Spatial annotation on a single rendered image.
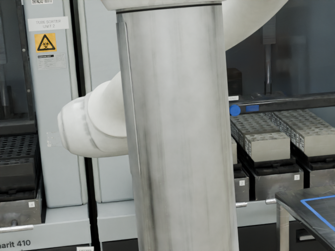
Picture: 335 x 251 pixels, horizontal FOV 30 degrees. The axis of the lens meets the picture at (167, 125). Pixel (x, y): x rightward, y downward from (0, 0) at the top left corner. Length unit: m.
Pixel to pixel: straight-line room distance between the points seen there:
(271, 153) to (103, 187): 0.48
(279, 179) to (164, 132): 1.17
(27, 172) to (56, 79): 0.26
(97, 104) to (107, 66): 0.65
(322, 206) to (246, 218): 0.31
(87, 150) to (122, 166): 0.68
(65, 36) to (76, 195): 0.44
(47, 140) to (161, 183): 1.13
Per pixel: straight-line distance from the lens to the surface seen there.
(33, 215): 1.67
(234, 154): 1.74
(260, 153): 1.76
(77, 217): 1.69
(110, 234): 1.69
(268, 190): 1.72
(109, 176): 1.72
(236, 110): 1.68
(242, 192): 1.70
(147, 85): 0.56
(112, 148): 1.03
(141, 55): 0.56
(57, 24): 1.63
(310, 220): 1.42
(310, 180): 1.75
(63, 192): 1.74
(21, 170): 1.71
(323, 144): 1.81
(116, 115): 0.98
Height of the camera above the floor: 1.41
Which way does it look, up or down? 16 degrees down
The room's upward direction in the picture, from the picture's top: 3 degrees counter-clockwise
